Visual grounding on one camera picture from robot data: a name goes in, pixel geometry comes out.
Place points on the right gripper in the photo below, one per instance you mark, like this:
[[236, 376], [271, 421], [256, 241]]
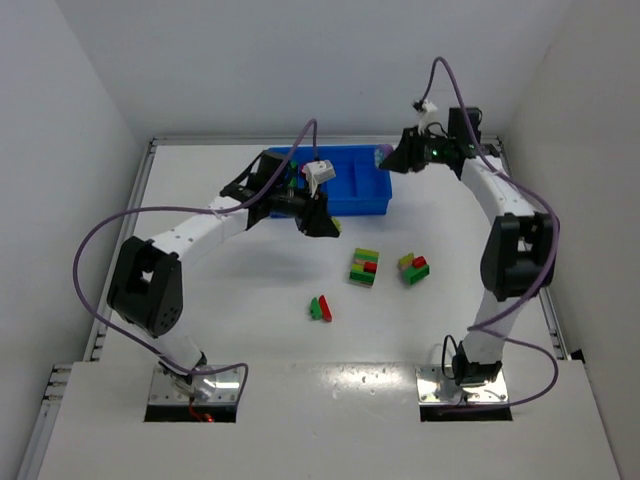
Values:
[[409, 151]]

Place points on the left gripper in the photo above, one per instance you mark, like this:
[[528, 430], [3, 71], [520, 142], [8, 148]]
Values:
[[310, 211]]

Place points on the lime lego brick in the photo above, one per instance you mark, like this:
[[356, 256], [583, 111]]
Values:
[[339, 226]]

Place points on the purple paw lego brick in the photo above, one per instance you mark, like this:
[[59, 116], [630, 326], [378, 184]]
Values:
[[381, 152]]

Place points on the green lego brick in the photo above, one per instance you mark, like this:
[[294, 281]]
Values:
[[295, 176]]

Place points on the large lego block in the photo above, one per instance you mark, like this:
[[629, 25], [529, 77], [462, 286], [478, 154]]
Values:
[[364, 266]]

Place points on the red green lego piece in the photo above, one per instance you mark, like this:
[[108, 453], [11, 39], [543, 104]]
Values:
[[319, 309]]

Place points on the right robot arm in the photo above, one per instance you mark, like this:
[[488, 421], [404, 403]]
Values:
[[518, 258]]

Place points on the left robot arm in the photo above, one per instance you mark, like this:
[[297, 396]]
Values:
[[146, 289]]

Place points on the blue plastic sorting bin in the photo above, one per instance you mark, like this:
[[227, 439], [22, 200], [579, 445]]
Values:
[[360, 188]]

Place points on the small stacked lego block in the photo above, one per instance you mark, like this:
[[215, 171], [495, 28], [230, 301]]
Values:
[[413, 269]]

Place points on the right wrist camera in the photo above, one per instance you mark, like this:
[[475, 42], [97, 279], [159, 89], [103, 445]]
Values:
[[426, 111]]

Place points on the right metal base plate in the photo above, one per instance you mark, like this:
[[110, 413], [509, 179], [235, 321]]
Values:
[[435, 389]]

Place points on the metal base plate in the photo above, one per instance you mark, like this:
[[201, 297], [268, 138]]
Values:
[[435, 389], [219, 389]]

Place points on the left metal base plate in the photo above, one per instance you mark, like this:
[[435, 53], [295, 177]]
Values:
[[219, 389]]

